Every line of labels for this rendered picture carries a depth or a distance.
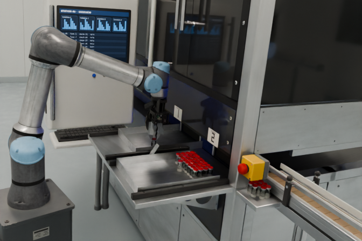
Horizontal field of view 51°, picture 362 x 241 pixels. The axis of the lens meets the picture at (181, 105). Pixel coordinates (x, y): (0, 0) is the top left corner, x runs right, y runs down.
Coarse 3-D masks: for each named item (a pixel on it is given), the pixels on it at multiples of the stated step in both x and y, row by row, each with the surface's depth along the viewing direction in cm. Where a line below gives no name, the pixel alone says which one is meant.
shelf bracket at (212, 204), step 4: (212, 196) 158; (216, 196) 158; (192, 200) 153; (212, 200) 158; (216, 200) 159; (188, 204) 153; (192, 204) 154; (196, 204) 155; (200, 204) 156; (204, 204) 157; (208, 204) 158; (212, 204) 159; (216, 204) 159; (208, 208) 158; (212, 208) 159; (216, 208) 159
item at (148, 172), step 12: (144, 156) 162; (156, 156) 164; (168, 156) 167; (120, 168) 152; (132, 168) 156; (144, 168) 157; (156, 168) 158; (168, 168) 159; (132, 180) 140; (144, 180) 147; (156, 180) 148; (168, 180) 149; (180, 180) 150; (192, 180) 144; (204, 180) 147
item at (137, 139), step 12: (120, 132) 188; (132, 132) 194; (144, 132) 198; (168, 132) 201; (180, 132) 202; (132, 144) 173; (144, 144) 182; (168, 144) 176; (180, 144) 179; (192, 144) 182
